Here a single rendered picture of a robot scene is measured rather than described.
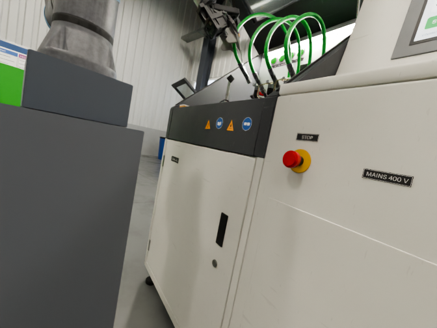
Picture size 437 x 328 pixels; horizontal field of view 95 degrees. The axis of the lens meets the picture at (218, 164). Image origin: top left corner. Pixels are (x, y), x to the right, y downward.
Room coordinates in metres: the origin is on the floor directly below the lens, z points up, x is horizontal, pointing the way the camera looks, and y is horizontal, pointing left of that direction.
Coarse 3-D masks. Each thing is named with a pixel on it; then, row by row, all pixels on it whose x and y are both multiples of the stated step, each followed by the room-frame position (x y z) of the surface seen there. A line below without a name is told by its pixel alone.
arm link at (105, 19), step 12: (60, 0) 0.42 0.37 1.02; (72, 0) 0.42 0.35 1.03; (84, 0) 0.42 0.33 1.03; (96, 0) 0.44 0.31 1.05; (108, 0) 0.46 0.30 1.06; (60, 12) 0.42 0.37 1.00; (72, 12) 0.42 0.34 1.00; (84, 12) 0.43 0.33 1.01; (96, 12) 0.44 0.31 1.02; (108, 12) 0.46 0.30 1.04; (96, 24) 0.44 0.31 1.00; (108, 24) 0.46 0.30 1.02
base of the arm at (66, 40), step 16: (64, 16) 0.42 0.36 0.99; (48, 32) 0.42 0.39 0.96; (64, 32) 0.42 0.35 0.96; (80, 32) 0.42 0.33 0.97; (96, 32) 0.44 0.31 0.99; (48, 48) 0.40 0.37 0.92; (64, 48) 0.41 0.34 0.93; (80, 48) 0.42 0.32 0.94; (96, 48) 0.44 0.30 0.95; (112, 48) 0.50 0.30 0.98; (80, 64) 0.41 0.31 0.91; (96, 64) 0.43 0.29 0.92; (112, 64) 0.49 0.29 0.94
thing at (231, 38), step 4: (228, 28) 0.82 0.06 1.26; (228, 32) 0.82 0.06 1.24; (232, 32) 0.82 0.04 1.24; (228, 36) 0.81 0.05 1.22; (232, 36) 0.82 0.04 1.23; (236, 36) 0.82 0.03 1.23; (228, 40) 0.81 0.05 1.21; (232, 40) 0.82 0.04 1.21; (236, 40) 0.82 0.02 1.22; (236, 44) 0.84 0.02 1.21; (240, 44) 0.83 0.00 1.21; (240, 48) 0.84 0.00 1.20
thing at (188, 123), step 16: (176, 112) 1.00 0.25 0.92; (192, 112) 0.86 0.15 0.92; (208, 112) 0.76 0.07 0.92; (224, 112) 0.68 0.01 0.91; (240, 112) 0.62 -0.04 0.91; (256, 112) 0.56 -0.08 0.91; (176, 128) 0.97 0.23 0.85; (192, 128) 0.84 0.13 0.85; (224, 128) 0.67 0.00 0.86; (240, 128) 0.61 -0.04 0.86; (256, 128) 0.55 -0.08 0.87; (208, 144) 0.73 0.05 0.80; (224, 144) 0.65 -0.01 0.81; (240, 144) 0.59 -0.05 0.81
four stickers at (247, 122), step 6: (210, 120) 0.74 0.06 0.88; (222, 120) 0.68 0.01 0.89; (228, 120) 0.66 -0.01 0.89; (234, 120) 0.63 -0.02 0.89; (246, 120) 0.59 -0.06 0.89; (210, 126) 0.74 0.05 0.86; (216, 126) 0.71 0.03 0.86; (228, 126) 0.65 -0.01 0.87; (234, 126) 0.63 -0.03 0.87; (246, 126) 0.58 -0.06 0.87
